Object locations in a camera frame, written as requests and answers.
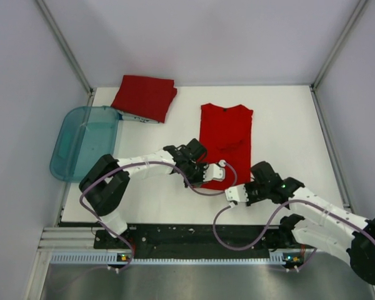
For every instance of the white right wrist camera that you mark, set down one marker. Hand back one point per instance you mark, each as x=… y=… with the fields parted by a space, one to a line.
x=237 y=195

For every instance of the dark red folded t-shirt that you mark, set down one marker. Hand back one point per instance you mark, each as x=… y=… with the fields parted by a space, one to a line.
x=147 y=97

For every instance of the left aluminium corner post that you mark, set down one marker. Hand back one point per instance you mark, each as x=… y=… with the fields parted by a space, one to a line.
x=59 y=37

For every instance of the translucent blue plastic bin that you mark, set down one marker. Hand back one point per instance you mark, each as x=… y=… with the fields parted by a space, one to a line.
x=87 y=133

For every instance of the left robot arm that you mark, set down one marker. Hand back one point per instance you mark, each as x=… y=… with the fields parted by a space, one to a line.
x=105 y=184

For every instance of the bright red t-shirt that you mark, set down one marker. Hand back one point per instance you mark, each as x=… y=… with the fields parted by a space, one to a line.
x=226 y=134

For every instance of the aluminium corner post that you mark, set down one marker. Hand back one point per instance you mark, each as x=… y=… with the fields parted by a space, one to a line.
x=59 y=37
x=339 y=44

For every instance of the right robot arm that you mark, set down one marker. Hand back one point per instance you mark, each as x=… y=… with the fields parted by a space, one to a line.
x=316 y=222

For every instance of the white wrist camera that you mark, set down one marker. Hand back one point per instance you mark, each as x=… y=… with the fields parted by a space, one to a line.
x=215 y=172
x=237 y=195

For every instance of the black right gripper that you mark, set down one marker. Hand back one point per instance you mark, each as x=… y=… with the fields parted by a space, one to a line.
x=250 y=199

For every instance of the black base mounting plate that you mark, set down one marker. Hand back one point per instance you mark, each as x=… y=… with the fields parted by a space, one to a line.
x=273 y=240

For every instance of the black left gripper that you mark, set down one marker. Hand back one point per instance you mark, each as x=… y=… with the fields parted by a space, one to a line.
x=199 y=181

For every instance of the grey slotted cable duct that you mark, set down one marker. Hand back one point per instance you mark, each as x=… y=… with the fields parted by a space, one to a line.
x=113 y=258

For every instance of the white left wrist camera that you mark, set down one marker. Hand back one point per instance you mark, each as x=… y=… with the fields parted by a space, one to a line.
x=215 y=172

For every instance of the white blue folded t-shirt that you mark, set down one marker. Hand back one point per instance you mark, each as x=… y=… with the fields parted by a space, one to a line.
x=130 y=117

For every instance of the right aluminium corner post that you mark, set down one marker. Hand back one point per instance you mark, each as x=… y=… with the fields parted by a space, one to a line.
x=339 y=44

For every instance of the aluminium frame rail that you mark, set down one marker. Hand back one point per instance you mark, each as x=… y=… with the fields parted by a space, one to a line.
x=65 y=239

